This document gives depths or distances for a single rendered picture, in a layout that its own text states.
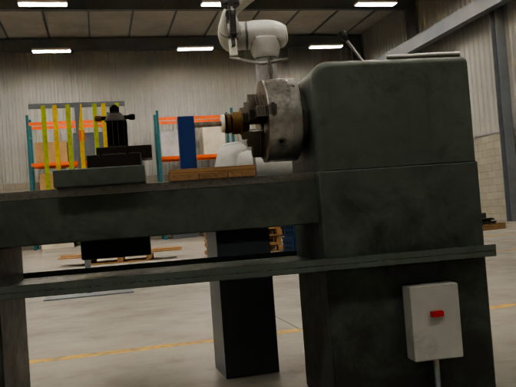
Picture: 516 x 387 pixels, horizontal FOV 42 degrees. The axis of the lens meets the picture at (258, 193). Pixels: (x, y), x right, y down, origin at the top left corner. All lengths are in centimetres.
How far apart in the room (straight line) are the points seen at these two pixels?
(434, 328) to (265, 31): 156
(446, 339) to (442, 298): 14
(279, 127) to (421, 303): 80
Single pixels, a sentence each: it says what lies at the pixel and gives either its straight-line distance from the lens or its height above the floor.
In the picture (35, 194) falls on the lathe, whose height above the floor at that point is 85.
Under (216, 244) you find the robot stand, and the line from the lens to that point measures 305.
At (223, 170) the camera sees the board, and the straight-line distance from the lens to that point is 235.
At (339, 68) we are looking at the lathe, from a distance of 244.
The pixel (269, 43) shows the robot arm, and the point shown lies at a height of 151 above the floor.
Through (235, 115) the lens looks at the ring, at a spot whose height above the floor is 110.
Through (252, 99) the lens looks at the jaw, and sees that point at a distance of 264.
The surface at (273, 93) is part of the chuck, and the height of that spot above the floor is 116.
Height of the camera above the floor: 74
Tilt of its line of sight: 2 degrees up
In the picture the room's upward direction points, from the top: 4 degrees counter-clockwise
